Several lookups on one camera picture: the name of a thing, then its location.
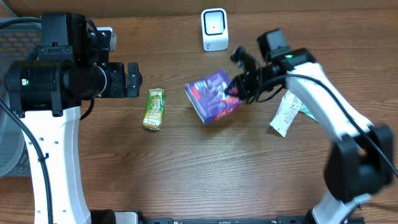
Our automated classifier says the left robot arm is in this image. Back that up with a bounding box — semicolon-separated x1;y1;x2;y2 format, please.
3;12;142;224

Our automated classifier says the white barcode scanner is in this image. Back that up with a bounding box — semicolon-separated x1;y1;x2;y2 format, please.
201;8;229;52

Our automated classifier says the teal wipes packet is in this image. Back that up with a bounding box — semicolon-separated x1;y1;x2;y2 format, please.
299;103;317;121

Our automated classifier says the grey plastic mesh basket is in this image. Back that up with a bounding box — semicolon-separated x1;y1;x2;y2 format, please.
1;22;41;177

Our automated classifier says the white tube gold cap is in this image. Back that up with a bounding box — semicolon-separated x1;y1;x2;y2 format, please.
270;90;302;138

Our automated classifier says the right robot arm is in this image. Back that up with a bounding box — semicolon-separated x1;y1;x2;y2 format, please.
225;29;397;223

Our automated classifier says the purple snack packet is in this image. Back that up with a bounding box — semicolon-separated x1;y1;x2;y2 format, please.
185;69;242;124

